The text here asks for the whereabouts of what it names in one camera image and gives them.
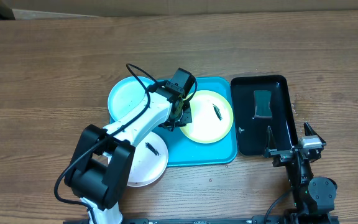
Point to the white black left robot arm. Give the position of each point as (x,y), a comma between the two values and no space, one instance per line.
(100,166)

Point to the black rectangular tray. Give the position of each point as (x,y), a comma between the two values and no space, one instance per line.
(251,132)

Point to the light blue plate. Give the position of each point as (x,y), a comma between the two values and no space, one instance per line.
(124,97)

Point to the yellow plate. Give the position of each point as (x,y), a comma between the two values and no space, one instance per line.
(212,117)

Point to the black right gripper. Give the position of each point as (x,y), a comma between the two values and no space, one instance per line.
(288,152)

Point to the green sponge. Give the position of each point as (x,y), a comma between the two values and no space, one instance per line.
(262,104)

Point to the white plate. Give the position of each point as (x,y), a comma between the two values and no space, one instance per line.
(149,161)

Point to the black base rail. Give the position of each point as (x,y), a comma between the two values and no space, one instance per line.
(254,220)

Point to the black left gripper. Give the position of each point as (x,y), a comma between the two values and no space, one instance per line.
(186,118)

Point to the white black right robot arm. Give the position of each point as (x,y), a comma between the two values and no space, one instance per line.
(313,196)

